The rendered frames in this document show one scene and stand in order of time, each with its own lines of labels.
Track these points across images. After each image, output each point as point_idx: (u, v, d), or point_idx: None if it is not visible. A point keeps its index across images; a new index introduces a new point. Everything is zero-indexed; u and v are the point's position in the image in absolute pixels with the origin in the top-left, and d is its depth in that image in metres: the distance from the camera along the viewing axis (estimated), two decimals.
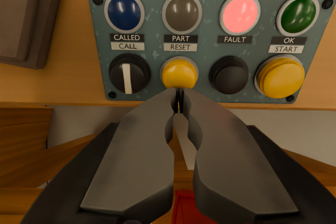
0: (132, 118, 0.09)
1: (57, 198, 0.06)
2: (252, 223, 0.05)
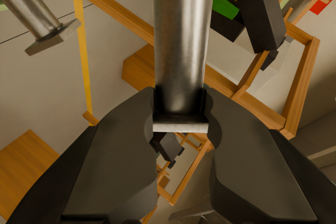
0: (111, 120, 0.09)
1: (37, 209, 0.06)
2: (252, 223, 0.05)
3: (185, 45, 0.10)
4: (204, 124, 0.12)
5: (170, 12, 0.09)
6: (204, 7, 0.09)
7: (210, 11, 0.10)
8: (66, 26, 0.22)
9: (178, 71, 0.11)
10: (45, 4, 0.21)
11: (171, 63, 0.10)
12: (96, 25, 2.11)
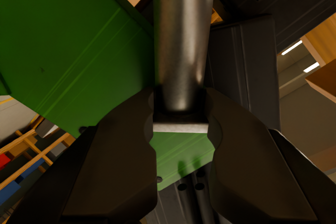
0: (111, 120, 0.09)
1: (37, 209, 0.06)
2: (252, 223, 0.05)
3: (185, 46, 0.10)
4: (204, 124, 0.12)
5: (170, 13, 0.09)
6: (205, 8, 0.09)
7: (210, 11, 0.10)
8: None
9: (178, 71, 0.11)
10: None
11: (171, 63, 0.10)
12: None
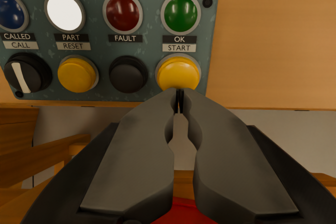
0: (132, 118, 0.09)
1: (57, 198, 0.06)
2: (252, 223, 0.05)
3: None
4: None
5: None
6: None
7: None
8: None
9: None
10: None
11: None
12: None
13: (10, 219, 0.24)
